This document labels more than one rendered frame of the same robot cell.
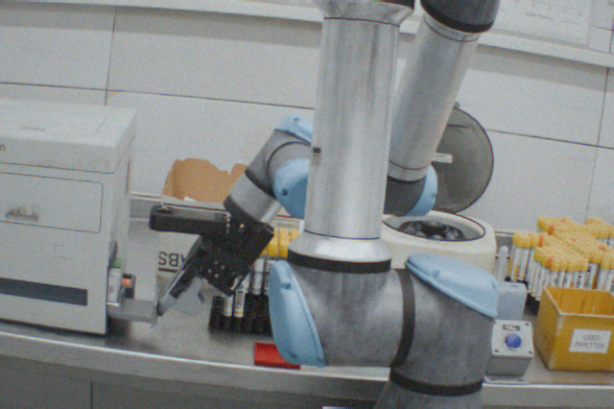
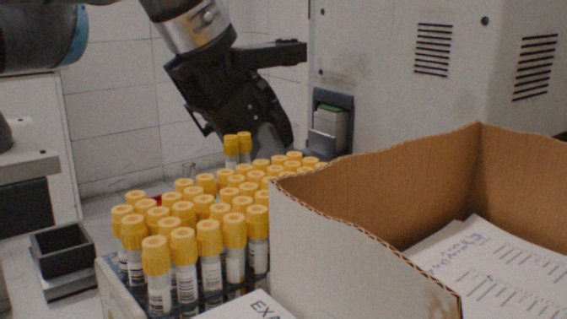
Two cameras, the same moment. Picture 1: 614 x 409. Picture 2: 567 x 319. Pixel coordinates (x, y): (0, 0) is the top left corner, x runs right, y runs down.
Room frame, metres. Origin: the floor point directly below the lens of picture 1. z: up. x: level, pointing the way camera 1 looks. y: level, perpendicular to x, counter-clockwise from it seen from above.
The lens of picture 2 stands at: (1.96, -0.13, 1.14)
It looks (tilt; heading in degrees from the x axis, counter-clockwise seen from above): 20 degrees down; 147
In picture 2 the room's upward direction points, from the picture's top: straight up
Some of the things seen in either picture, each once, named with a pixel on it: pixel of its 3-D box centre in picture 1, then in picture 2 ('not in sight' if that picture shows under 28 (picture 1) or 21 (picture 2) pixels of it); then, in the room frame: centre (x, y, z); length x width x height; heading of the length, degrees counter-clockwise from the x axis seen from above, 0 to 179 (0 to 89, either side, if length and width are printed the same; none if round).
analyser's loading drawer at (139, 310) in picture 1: (93, 298); (344, 143); (1.45, 0.31, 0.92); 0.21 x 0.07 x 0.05; 94
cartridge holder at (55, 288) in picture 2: not in sight; (64, 254); (1.51, -0.09, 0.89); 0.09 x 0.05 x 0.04; 2
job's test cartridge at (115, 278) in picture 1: (107, 283); (334, 129); (1.45, 0.28, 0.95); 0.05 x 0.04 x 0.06; 4
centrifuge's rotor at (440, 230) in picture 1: (431, 239); not in sight; (1.83, -0.23, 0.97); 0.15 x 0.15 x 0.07
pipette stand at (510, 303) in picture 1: (491, 312); not in sight; (1.59, -0.32, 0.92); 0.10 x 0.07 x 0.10; 89
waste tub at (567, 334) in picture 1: (580, 328); not in sight; (1.54, -0.48, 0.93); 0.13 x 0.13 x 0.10; 3
